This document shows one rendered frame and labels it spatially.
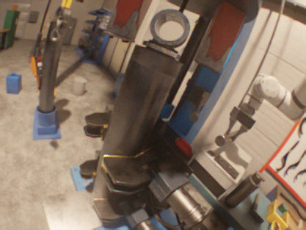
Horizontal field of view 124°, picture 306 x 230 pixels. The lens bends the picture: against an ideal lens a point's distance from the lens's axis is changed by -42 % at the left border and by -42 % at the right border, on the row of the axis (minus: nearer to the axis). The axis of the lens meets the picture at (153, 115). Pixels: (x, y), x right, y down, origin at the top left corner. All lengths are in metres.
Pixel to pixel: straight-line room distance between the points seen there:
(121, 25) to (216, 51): 0.38
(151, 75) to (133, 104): 0.13
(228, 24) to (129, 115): 0.53
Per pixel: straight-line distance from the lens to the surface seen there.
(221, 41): 0.57
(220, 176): 0.64
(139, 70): 0.51
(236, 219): 0.73
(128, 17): 0.60
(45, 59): 1.74
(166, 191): 0.65
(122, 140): 0.63
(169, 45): 0.54
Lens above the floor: 1.48
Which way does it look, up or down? 25 degrees down
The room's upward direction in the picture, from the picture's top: 25 degrees clockwise
